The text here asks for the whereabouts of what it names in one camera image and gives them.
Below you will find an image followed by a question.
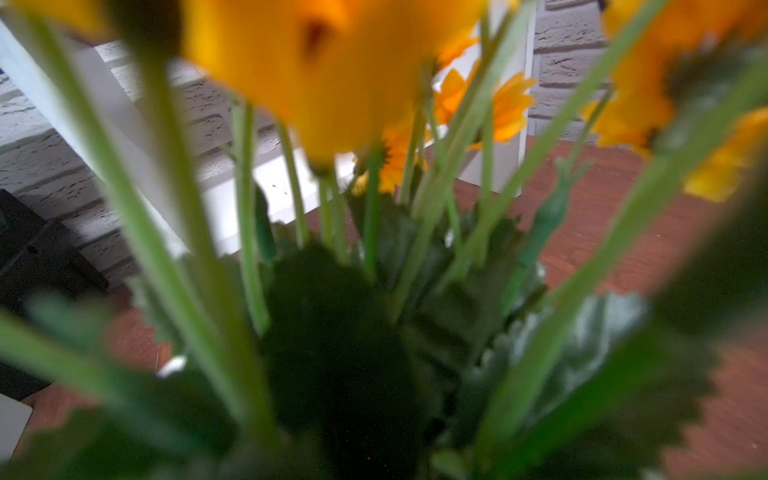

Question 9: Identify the sunflower pot white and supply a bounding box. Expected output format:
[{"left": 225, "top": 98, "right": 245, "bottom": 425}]
[{"left": 1, "top": 1, "right": 767, "bottom": 479}]

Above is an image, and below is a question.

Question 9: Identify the black plastic toolbox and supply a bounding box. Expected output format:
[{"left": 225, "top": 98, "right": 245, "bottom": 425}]
[{"left": 0, "top": 188, "right": 110, "bottom": 402}]

